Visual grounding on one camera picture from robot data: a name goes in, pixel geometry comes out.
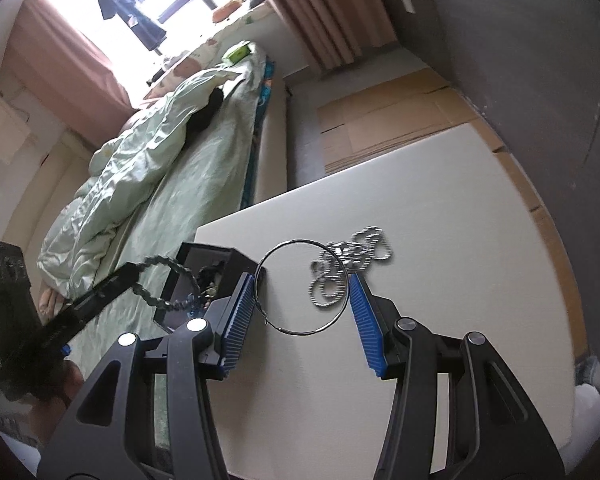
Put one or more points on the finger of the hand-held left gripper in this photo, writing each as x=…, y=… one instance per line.
x=90, y=305

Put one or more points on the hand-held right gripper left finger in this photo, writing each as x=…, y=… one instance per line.
x=237, y=330

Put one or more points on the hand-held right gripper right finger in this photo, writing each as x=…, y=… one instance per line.
x=366, y=330

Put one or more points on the silver bangle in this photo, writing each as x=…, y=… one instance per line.
x=302, y=333

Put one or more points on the black jewelry box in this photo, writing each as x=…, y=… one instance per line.
x=242, y=260

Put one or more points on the person's left hand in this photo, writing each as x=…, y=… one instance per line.
x=72, y=385

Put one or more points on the pink plush toy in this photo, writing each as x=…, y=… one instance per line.
x=52, y=302

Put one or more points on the light green quilt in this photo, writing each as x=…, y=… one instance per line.
x=140, y=160

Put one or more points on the bed with green sheet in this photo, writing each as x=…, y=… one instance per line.
x=195, y=180

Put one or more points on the flattened cardboard sheets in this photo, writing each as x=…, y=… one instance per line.
x=380, y=120

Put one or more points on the black garment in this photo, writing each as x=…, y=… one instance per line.
x=205, y=112

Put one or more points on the grey shoe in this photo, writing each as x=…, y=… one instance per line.
x=589, y=370

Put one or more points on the pink curtain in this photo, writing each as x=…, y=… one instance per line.
x=80, y=65
x=325, y=5

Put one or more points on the patterned windowsill mat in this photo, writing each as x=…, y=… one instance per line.
x=190, y=60

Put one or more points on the green box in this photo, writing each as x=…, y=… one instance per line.
x=237, y=54

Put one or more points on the hanging dark clothes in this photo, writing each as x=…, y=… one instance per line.
x=140, y=25

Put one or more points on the orange cushion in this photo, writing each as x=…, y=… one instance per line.
x=227, y=10

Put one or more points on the white wall unit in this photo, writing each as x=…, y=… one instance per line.
x=2, y=122

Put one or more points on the white wall socket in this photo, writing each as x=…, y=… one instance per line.
x=408, y=5

